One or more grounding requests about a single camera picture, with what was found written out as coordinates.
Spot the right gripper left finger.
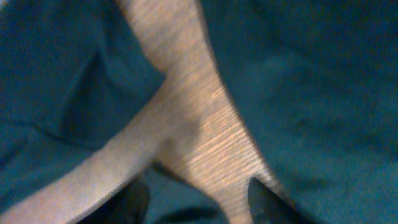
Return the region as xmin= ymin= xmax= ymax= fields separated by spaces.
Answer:
xmin=78 ymin=177 xmax=150 ymax=224

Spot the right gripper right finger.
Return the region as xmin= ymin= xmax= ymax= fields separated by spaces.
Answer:
xmin=248 ymin=177 xmax=314 ymax=224

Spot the black leggings red grey waistband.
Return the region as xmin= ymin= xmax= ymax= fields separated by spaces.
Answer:
xmin=1 ymin=1 xmax=397 ymax=223

